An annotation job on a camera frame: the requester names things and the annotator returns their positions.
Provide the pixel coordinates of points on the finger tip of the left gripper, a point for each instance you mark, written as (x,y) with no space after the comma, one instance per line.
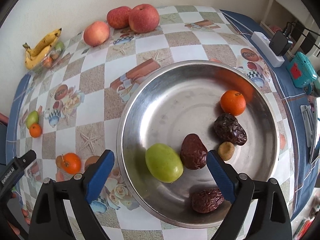
(15,170)

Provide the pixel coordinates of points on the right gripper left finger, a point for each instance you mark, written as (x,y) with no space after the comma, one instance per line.
(49,219)

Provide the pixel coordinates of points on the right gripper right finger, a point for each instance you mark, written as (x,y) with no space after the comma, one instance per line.
(271,219)

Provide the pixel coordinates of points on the small orange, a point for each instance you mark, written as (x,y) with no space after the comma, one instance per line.
(35,130)
(233,102)

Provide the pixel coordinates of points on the green jujube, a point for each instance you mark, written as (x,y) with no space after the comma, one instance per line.
(164,163)
(32,118)

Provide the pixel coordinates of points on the orange with stem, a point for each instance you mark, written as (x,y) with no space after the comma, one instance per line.
(71,163)

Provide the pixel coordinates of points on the wrinkled date front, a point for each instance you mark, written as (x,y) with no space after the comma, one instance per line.
(207,200)

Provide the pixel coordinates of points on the dark red date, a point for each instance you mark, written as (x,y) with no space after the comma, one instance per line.
(227,128)

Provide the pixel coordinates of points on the person's left hand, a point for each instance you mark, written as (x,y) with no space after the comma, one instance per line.
(15,230)

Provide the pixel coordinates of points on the checkered printed tablecloth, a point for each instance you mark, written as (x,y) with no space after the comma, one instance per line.
(80,100)

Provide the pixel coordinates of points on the small brown longan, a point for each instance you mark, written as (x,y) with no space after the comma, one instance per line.
(226,150)

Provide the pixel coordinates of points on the dark date in basin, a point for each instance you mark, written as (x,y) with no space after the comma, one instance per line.
(193,153)

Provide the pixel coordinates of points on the yellow banana bunch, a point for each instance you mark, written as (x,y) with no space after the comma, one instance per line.
(33,56)

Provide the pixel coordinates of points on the steel round basin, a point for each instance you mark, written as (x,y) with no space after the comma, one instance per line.
(175,117)

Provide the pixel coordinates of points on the teal box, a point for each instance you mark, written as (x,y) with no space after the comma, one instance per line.
(301,70)

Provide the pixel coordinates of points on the pinkish apple left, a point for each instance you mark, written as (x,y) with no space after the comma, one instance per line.
(96,33)

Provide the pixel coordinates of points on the black power adapter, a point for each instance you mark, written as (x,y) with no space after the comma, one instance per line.
(280,43)

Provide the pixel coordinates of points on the white power strip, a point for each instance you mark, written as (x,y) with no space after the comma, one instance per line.
(263,44)

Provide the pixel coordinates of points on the red apple middle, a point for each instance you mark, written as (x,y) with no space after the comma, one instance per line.
(118,18)

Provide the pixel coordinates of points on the red apple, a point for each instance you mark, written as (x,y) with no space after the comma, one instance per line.
(143,18)
(118,18)

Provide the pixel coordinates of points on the red apple right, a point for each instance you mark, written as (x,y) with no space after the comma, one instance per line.
(143,18)

